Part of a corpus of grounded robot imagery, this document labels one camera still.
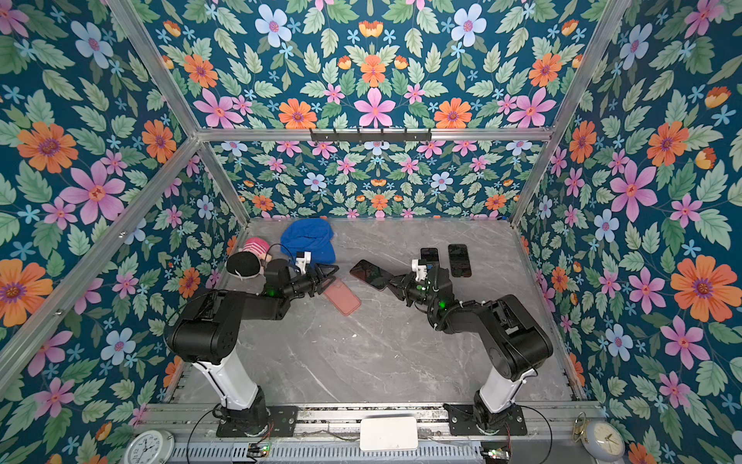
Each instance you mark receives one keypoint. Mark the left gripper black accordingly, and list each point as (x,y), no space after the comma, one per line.
(316,279)

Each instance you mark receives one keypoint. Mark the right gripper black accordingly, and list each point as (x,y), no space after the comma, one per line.
(404,291)

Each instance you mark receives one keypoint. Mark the pink phone case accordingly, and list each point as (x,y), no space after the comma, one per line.
(342,298)

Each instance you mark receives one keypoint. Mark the black phone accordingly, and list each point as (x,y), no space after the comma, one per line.
(429,256)
(372,274)
(459,260)

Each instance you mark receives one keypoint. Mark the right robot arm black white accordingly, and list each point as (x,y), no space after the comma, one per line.
(514,342)

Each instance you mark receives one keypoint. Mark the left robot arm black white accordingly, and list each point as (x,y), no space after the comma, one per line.
(207,331)

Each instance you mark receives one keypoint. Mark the blue baseball cap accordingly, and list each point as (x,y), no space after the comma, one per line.
(312,235)

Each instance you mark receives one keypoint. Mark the plush doll pink hat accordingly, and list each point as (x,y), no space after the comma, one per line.
(250,260)

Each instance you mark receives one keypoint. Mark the white round clock left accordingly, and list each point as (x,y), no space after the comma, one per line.
(150,447)

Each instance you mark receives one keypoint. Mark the cream alarm clock right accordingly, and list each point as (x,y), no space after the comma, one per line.
(599,438)

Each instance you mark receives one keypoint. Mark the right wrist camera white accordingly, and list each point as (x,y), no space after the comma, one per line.
(420,270)

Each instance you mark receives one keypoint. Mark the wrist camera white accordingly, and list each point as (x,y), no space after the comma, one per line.
(420,270)
(303,261)

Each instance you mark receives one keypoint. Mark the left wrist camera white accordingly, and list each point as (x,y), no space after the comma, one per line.
(303,261)

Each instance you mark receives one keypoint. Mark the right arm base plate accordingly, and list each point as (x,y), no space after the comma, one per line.
(476,419)

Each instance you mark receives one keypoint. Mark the black hook bar on frame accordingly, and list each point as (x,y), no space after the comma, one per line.
(362,136)

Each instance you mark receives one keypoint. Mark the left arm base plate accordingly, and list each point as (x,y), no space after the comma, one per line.
(257,422)

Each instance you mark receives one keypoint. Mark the white box on rail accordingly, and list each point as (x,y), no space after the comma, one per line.
(388,434)

